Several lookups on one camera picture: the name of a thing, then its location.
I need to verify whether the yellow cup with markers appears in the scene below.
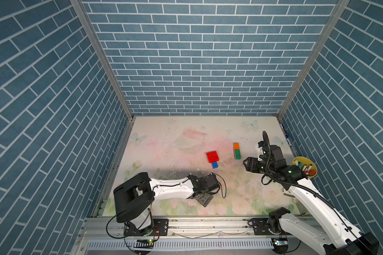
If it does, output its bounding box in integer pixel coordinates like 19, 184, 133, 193
293, 156, 318, 179

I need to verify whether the red lego brick horizontal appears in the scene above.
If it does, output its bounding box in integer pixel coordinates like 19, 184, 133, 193
206, 151, 219, 163

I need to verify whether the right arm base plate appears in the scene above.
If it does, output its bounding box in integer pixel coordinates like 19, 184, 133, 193
247, 218, 282, 235

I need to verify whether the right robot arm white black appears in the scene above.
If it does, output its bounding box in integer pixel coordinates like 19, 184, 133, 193
243, 132, 379, 255

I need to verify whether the long green lego brick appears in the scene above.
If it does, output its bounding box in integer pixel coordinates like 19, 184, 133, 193
234, 149, 241, 160

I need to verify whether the small blue lego brick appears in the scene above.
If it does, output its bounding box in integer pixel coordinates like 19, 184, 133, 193
211, 162, 218, 169

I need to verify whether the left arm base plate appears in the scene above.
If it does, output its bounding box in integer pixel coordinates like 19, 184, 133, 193
124, 218, 169, 237

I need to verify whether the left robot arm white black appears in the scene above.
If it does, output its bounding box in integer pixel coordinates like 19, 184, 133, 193
113, 172, 223, 236

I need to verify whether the aluminium front rail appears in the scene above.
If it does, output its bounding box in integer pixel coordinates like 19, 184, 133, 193
73, 215, 342, 243

